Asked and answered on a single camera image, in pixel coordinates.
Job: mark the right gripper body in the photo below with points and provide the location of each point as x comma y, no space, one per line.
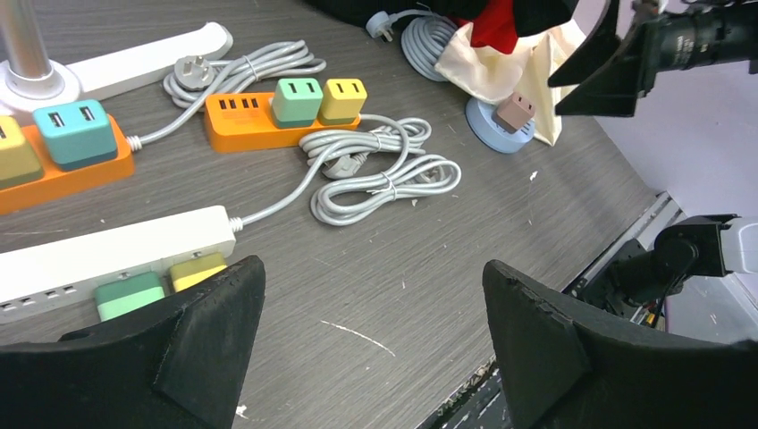
706,33

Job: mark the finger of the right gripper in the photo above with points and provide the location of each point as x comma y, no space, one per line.
614,89
596,50

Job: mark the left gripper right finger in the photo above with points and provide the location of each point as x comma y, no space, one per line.
635,376

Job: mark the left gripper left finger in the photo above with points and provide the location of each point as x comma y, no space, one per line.
179,362

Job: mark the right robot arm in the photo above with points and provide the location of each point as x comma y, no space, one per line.
710,245

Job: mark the round blue socket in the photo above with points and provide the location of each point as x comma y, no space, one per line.
479,115

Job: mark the pink charger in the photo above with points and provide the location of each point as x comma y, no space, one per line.
514,112

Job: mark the yellow charger on white strip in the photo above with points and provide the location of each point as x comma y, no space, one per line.
189,273

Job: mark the green charger on white strip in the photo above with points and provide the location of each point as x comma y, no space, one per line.
119,298

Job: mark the cream cloth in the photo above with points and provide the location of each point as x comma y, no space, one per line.
491,76

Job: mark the white power strip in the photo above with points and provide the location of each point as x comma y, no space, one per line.
41,278

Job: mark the orange power strip left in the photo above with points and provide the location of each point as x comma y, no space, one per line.
56,183

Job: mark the orange power strip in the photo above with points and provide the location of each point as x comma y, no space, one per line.
244,122
56,183

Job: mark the orange power strip right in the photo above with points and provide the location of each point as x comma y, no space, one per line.
244,122

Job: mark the teal charger left strip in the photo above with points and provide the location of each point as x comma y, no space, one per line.
76,134

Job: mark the yellow charger left strip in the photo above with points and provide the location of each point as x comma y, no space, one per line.
19,161

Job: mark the yellow charger on orange strip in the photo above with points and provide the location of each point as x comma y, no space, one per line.
342,102

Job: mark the green charger on orange strip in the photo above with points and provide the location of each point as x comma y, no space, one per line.
296,102

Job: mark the silver clothes rack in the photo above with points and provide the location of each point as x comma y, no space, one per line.
31,80

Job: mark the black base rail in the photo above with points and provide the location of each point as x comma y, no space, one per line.
534,363

